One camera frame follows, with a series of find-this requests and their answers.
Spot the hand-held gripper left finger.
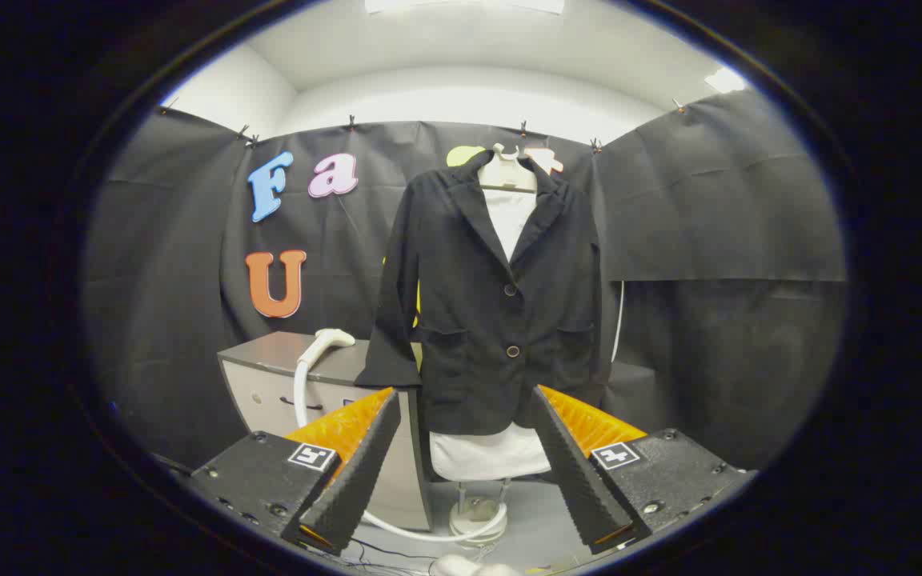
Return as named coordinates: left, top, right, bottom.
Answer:
left=187, top=387, right=403, bottom=557

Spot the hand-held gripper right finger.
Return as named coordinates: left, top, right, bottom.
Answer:
left=531, top=384, right=756, bottom=555

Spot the white garment steamer hose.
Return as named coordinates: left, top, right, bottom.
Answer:
left=293, top=360, right=508, bottom=545

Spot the black button jacket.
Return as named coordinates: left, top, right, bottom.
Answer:
left=355, top=149, right=604, bottom=437

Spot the white mannequin torso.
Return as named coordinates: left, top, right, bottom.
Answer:
left=429, top=142, right=551, bottom=482

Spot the white mannequin stand base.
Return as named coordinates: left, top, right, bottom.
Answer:
left=449, top=478, right=510, bottom=549

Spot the grey cabinet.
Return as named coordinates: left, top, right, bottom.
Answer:
left=217, top=330, right=434, bottom=531

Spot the white rounded object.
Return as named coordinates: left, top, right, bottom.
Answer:
left=429, top=554, right=522, bottom=576

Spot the black backdrop cloth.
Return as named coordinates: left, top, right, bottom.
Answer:
left=81, top=88, right=848, bottom=473

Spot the small ceiling light panel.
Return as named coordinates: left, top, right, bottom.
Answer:
left=705, top=67, right=748, bottom=94

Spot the long ceiling light panel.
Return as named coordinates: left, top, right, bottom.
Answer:
left=365, top=0, right=566, bottom=15

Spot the thin dark floor cable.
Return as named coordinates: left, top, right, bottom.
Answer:
left=347, top=538, right=439, bottom=574

